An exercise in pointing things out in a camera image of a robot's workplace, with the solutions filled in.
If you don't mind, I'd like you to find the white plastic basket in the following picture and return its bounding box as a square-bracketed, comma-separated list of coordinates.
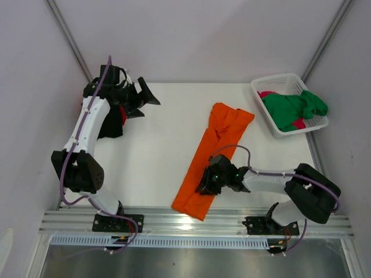
[251, 73, 329, 138]

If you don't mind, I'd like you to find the white slotted cable duct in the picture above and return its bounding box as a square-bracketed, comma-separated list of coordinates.
[50, 235, 269, 250]

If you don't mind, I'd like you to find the aluminium mounting rail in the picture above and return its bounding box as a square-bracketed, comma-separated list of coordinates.
[38, 206, 355, 239]

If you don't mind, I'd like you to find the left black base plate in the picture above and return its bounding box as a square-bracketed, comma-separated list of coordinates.
[92, 203, 144, 233]

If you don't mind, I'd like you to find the red folded t shirt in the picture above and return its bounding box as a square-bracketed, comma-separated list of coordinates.
[120, 107, 127, 125]

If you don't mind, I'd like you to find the green t shirt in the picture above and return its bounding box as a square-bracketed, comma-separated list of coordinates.
[258, 90, 329, 132]

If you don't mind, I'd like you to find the orange t shirt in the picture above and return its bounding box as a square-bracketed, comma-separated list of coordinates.
[170, 101, 256, 222]

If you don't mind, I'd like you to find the pink t shirt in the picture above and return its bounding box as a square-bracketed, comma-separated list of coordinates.
[258, 91, 305, 132]

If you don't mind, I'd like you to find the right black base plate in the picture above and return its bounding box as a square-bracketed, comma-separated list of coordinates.
[242, 216, 300, 236]

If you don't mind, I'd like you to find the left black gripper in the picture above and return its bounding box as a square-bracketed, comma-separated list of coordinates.
[113, 78, 159, 119]

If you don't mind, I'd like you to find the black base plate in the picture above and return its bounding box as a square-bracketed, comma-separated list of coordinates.
[242, 216, 300, 236]
[92, 203, 144, 233]

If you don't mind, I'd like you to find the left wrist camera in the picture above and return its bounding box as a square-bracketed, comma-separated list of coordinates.
[123, 69, 134, 87]

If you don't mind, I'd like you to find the black folded t shirt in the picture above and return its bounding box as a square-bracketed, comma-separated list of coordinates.
[98, 105, 123, 139]

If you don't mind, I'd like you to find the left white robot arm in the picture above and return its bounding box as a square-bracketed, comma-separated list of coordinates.
[51, 63, 160, 232]

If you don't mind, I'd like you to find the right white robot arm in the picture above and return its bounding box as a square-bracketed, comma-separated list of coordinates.
[195, 155, 341, 234]

